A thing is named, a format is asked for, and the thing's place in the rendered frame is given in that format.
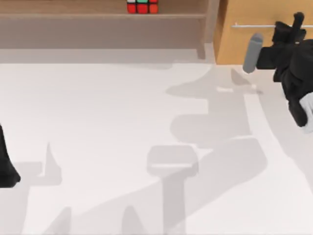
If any long metal handle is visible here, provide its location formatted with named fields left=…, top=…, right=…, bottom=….
left=231, top=22, right=313, bottom=29

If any pale grey rounded box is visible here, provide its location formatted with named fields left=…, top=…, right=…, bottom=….
left=243, top=32, right=264, bottom=74

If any wooden cupboard door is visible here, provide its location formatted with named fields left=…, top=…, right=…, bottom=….
left=213, top=0, right=313, bottom=66

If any multicoloured puzzle cube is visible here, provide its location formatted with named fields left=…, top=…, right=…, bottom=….
left=126, top=0, right=159, bottom=14

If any wooden open shelf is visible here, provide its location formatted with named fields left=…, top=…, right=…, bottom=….
left=0, top=0, right=221, bottom=60

